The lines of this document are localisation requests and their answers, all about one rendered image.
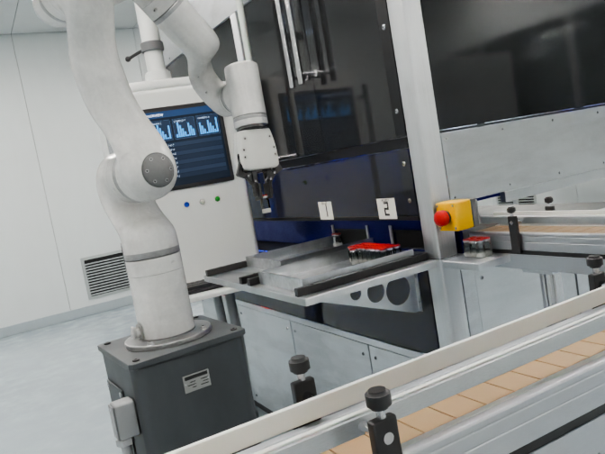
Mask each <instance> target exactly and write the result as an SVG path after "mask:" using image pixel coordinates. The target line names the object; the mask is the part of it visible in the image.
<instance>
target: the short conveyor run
mask: <svg viewBox="0 0 605 454"><path fill-rule="evenodd" d="M544 200H545V203H546V204H547V205H548V206H545V211H524V212H516V207H514V206H508V208H507V212H493V216H480V222H481V223H498V224H497V225H495V226H493V227H490V228H486V229H483V230H480V231H474V232H473V231H471V232H469V235H468V238H469V237H473V236H477V237H480V236H483V237H490V239H491V240H490V242H491V244H492V253H505V254H510V260H511V261H510V262H507V263H504V264H501V265H498V266H495V267H498V268H519V269H530V270H540V271H551V272H562V273H572V274H583V275H590V274H592V268H590V267H588V266H587V264H586V258H588V256H590V255H596V254H597V255H600V256H601V257H603V264H604V265H602V266H601V267H600V268H599V271H604V272H605V210H572V211H556V210H555V206H554V205H551V203H552V202H553V201H554V199H553V197H552V196H547V197H546V198H544Z"/></svg>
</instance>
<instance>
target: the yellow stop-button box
mask: <svg viewBox="0 0 605 454"><path fill-rule="evenodd" d="M436 207H437V211H441V210H444V211H446V212H447V213H448V216H449V223H448V225H446V226H443V227H439V229H440V230H441V231H453V232H459V231H462V230H465V229H469V228H473V227H476V226H479V225H480V224H479V218H478V212H477V205H476V199H475V198H474V197H473V198H456V199H452V200H448V201H445V202H440V203H437V204H436Z"/></svg>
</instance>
